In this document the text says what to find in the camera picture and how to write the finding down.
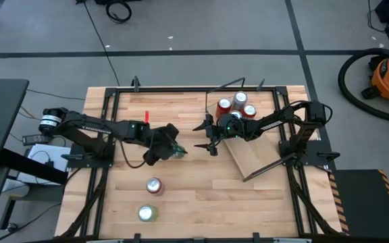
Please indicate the green Sprite can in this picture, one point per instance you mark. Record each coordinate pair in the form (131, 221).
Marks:
(179, 153)

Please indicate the red Coca-Cola can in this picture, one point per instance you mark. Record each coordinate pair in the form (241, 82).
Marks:
(224, 104)

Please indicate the black mat hazard stripes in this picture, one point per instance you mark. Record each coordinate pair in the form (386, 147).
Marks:
(363, 202)

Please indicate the black aluminium table frame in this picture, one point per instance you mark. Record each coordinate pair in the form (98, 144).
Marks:
(167, 90)

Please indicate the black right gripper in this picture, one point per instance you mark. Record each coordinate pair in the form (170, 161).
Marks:
(214, 133)

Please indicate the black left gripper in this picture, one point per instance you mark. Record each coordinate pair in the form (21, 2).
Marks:
(160, 145)

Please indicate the red Fanta strawberry can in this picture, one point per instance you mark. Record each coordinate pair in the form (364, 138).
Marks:
(154, 185)

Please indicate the white pink Spindrift can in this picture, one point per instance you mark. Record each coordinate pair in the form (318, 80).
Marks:
(240, 98)

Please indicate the red and blue soda can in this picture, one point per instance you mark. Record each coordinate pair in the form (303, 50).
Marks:
(250, 110)

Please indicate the green can silver top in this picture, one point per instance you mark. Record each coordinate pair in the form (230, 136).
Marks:
(146, 212)

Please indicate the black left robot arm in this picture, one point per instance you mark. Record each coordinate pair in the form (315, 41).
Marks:
(90, 126)

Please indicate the black power adapter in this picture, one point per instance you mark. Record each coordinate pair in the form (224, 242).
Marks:
(35, 139)

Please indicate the black desk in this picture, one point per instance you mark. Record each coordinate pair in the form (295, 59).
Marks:
(2, 118)

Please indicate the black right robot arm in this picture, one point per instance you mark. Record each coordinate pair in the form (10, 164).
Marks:
(272, 125)

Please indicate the small red strip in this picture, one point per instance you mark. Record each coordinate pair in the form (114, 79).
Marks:
(146, 117)

